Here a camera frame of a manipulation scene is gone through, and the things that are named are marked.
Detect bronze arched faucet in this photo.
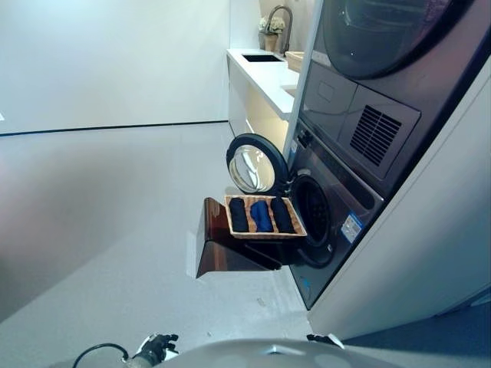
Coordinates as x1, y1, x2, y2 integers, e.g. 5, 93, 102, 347
267, 5, 294, 58

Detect grey washing machine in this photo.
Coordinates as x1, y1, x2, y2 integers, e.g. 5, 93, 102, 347
287, 118, 386, 311

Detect white flowers in pot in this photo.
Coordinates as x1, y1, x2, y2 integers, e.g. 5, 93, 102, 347
258, 17, 286, 51

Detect energy label sticker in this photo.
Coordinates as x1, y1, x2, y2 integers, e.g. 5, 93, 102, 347
342, 214, 364, 242

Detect white sink counter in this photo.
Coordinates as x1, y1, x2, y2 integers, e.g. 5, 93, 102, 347
226, 48, 304, 139

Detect rectangular wicker basket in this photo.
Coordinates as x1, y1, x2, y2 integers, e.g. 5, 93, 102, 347
223, 194, 308, 241

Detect round washing machine door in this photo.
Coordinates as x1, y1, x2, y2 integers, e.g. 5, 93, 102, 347
226, 133, 288, 195

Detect black sink basin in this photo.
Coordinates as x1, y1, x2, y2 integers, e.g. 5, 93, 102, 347
241, 54, 284, 64

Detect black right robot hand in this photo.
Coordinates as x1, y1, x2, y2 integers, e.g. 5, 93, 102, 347
306, 333, 345, 350

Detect grey robot torso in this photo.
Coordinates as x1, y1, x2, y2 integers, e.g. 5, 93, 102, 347
151, 338, 434, 368

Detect grey dryer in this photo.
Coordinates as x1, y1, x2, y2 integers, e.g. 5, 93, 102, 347
298, 0, 491, 192

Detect glossy brown stool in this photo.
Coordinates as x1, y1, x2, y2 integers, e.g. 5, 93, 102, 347
196, 197, 292, 280

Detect black cloth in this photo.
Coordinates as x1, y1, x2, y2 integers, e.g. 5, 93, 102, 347
229, 197, 251, 233
270, 198, 296, 234

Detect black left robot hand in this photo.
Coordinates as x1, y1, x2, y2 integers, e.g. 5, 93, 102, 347
134, 333, 180, 361

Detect blue cloth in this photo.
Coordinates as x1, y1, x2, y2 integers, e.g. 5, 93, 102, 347
251, 199, 274, 232

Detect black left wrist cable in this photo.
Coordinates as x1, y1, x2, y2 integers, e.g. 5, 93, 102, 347
72, 343, 130, 368

